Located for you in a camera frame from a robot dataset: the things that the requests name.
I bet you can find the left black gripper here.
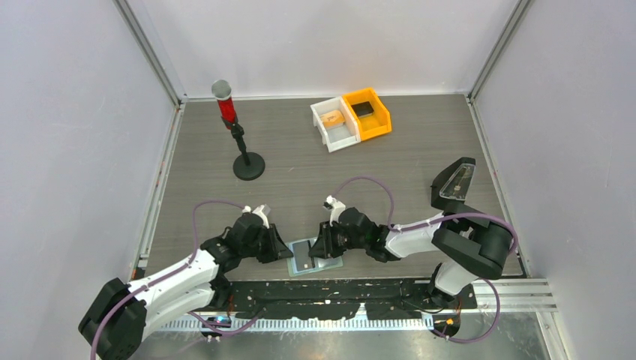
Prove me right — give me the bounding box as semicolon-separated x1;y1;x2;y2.
240;223;293;263

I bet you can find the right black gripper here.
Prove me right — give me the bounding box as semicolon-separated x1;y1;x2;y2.
309;220;368;259

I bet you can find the green card holder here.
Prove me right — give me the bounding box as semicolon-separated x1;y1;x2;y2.
287;238;344;277

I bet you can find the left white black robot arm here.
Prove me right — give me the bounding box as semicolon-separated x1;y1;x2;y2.
78;213;293;359

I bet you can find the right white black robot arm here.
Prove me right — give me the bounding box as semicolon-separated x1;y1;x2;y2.
308;205;518;308

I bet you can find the orange card in white bin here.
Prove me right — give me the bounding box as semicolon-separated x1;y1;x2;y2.
319;109;345;128

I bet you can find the black microphone stand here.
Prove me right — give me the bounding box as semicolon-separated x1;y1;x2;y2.
221;118;266;181

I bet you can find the white plastic bin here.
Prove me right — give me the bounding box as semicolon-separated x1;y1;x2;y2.
310;97;362;152

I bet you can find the orange plastic bin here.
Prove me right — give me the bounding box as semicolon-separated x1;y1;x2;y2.
343;88;392;141

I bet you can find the black metronome clear cover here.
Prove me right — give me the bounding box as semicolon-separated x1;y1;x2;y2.
430;157;476;210

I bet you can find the black item in orange bin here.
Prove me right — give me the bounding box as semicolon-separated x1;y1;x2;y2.
351;101;374;119

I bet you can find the red grey microphone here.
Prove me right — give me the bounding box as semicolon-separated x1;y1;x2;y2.
211;79;237;129

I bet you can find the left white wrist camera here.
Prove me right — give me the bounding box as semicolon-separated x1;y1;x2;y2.
241;204;271;229

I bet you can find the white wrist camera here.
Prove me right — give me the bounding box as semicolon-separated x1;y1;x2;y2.
322;195;347;225
241;204;271;229

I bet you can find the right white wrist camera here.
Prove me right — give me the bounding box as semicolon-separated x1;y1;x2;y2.
322;195;347;225

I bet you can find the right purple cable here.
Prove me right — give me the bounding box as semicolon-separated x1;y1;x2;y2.
331;176;519;257

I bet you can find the purple cable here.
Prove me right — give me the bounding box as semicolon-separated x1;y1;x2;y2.
331;176;519;257
89;199;247;360

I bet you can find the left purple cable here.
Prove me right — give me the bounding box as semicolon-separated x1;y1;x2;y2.
89;199;247;360

